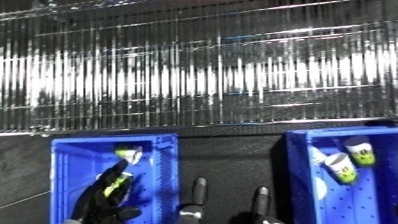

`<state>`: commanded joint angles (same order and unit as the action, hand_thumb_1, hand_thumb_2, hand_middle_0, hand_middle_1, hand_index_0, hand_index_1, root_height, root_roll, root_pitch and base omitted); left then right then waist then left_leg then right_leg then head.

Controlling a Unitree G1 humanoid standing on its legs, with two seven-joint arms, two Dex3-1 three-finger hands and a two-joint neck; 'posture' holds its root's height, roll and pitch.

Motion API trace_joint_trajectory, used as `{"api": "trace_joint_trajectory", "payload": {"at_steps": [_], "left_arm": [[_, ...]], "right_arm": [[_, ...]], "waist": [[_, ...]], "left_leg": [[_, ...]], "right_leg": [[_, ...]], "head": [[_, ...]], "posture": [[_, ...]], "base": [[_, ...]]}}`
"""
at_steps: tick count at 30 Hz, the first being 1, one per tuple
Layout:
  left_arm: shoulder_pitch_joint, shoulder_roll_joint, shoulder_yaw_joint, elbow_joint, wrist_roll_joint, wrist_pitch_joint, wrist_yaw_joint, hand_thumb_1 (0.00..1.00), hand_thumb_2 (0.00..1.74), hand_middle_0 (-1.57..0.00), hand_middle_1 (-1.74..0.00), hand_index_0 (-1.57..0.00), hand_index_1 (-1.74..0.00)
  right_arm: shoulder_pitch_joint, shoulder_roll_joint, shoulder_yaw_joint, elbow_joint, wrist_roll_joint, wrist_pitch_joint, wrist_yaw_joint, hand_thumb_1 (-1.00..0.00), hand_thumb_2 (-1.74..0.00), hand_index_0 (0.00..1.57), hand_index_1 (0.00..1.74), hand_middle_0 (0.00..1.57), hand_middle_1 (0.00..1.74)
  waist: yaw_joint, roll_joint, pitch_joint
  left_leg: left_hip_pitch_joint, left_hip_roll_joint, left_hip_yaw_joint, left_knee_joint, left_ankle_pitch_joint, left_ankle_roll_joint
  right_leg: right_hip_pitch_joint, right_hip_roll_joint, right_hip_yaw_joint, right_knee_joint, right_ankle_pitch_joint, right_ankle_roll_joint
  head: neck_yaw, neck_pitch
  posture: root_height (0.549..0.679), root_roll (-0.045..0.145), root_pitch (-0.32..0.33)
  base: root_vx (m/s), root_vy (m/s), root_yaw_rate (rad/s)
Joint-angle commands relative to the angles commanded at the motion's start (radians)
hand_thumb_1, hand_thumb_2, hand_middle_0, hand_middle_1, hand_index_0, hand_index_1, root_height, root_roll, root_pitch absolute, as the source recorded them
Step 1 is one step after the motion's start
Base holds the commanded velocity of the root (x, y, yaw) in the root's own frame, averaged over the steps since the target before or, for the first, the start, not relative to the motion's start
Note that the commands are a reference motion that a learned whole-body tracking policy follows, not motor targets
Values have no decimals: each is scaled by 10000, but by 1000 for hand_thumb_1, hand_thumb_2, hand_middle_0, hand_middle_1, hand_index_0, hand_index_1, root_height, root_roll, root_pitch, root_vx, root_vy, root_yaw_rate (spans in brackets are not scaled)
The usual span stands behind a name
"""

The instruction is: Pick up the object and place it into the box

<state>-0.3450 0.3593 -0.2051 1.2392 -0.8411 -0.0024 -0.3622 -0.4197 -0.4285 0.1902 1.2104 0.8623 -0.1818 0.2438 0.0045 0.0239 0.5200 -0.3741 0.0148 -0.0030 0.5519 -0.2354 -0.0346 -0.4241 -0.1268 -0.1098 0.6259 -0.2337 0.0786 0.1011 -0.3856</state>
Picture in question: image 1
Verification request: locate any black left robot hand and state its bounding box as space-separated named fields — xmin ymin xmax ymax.
xmin=69 ymin=158 xmax=144 ymax=224

